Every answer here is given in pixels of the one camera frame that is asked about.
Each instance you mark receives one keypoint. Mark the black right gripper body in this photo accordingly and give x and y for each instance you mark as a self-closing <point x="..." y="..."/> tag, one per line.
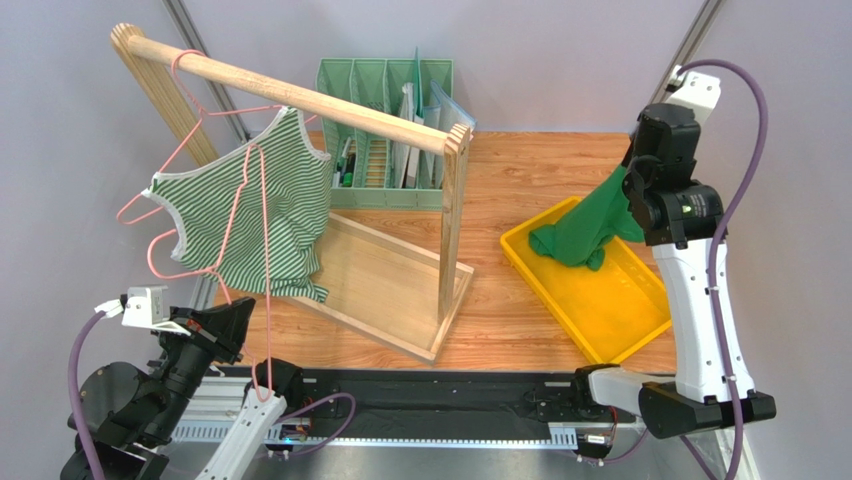
<point x="635" y="188"/>

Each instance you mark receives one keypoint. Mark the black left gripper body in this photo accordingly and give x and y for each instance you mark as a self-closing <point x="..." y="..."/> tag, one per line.
<point x="190" y="356"/>

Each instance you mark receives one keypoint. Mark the green white striped tank top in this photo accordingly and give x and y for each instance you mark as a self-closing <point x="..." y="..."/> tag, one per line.
<point x="256" y="213"/>

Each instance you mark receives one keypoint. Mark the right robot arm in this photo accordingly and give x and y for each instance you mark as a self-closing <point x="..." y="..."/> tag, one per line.
<point x="684" y="222"/>

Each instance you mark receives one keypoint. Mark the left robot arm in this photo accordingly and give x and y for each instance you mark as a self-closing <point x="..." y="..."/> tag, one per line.
<point x="122" y="414"/>

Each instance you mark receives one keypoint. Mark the wooden clothes rack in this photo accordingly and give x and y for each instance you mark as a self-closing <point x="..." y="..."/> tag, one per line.
<point x="385" y="288"/>

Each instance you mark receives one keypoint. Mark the yellow plastic tray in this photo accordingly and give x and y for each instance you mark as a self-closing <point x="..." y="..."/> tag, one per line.
<point x="610" y="313"/>

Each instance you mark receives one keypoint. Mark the mint green file organizer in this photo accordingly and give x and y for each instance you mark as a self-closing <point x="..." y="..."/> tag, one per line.
<point x="372" y="171"/>

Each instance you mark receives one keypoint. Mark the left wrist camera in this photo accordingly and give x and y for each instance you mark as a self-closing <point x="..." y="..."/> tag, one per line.
<point x="142" y="307"/>

